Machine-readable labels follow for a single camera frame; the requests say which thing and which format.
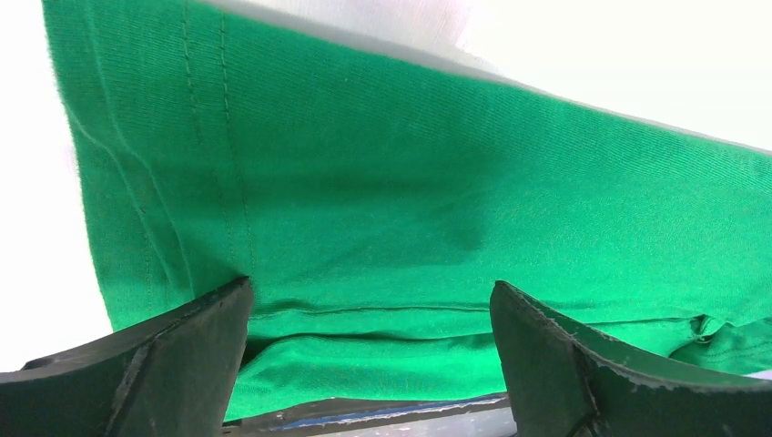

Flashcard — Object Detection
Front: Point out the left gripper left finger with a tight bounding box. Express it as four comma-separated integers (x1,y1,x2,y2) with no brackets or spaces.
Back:
1,278,253,436

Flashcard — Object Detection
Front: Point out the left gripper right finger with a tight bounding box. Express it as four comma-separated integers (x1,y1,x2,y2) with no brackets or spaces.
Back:
490,281,771,436

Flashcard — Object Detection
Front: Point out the green t shirt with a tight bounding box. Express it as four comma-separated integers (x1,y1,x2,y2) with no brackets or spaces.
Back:
43,1,771,419

